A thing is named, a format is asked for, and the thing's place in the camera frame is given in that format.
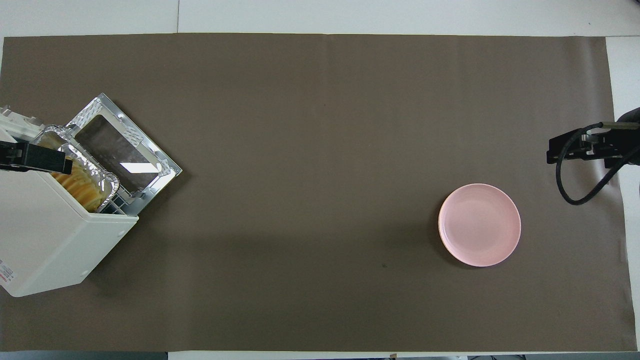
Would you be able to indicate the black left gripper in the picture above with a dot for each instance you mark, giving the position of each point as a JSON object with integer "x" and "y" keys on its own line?
{"x": 12, "y": 156}

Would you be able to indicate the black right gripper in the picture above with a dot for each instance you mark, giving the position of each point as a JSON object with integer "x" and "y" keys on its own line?
{"x": 631, "y": 142}

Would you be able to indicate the sliced yellow bread loaf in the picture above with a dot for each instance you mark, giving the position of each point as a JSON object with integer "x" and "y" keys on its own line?
{"x": 82, "y": 189}

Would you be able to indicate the aluminium foil tray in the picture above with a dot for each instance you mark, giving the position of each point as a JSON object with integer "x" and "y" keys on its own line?
{"x": 101, "y": 173}

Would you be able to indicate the cream white toaster oven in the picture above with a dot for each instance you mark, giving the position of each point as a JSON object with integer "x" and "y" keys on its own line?
{"x": 45, "y": 235}

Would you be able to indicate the pink round plate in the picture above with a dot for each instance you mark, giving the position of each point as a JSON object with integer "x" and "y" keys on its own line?
{"x": 479, "y": 225}

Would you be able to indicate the brown paper table mat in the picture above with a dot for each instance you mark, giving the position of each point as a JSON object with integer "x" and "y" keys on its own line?
{"x": 320, "y": 150}

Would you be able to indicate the glass oven door metal frame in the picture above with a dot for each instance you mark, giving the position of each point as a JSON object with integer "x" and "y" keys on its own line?
{"x": 117, "y": 150}

